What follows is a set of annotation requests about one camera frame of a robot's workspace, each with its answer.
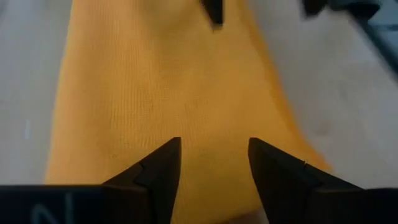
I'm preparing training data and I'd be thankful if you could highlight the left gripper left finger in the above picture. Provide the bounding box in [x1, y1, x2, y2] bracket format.
[102, 136, 182, 224]

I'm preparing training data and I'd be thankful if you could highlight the orange microfiber towel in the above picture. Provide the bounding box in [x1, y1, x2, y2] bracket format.
[45, 0, 332, 224]

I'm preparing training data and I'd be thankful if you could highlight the black aluminium table frame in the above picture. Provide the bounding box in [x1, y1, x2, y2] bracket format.
[329, 0, 398, 75]

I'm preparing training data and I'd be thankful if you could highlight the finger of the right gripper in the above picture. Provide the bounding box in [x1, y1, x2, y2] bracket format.
[200, 0, 224, 27]
[303, 0, 327, 16]

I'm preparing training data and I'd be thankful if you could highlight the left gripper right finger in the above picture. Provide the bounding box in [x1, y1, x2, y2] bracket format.
[248, 137, 363, 224]

